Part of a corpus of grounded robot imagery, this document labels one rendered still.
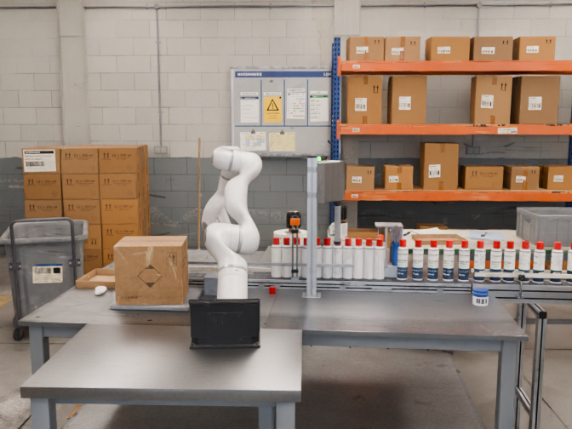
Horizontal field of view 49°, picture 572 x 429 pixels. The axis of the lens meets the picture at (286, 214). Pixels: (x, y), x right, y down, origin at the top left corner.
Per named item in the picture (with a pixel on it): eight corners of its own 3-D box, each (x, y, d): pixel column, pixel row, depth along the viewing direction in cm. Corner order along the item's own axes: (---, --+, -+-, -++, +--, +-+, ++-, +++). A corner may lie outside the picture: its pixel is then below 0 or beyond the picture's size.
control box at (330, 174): (345, 199, 307) (345, 160, 304) (323, 203, 294) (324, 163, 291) (328, 197, 313) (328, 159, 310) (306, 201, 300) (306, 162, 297)
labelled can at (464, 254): (467, 279, 314) (469, 239, 311) (469, 282, 309) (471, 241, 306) (456, 279, 315) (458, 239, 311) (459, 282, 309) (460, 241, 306)
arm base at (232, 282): (259, 325, 249) (259, 285, 261) (253, 301, 234) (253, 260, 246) (212, 328, 250) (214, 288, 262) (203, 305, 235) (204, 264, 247)
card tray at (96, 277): (149, 277, 340) (149, 269, 339) (134, 289, 314) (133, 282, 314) (95, 275, 343) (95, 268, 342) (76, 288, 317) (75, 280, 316)
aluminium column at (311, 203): (316, 294, 307) (317, 156, 297) (316, 296, 303) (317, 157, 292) (306, 294, 307) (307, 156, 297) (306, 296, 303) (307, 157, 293)
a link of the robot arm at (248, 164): (218, 255, 266) (255, 260, 269) (223, 243, 256) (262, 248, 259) (225, 157, 290) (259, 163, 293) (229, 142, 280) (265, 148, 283)
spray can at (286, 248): (291, 276, 322) (291, 237, 319) (291, 278, 317) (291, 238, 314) (281, 276, 322) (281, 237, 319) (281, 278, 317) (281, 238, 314)
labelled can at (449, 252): (452, 279, 315) (454, 239, 312) (454, 282, 310) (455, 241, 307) (441, 279, 315) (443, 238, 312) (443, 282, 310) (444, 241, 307)
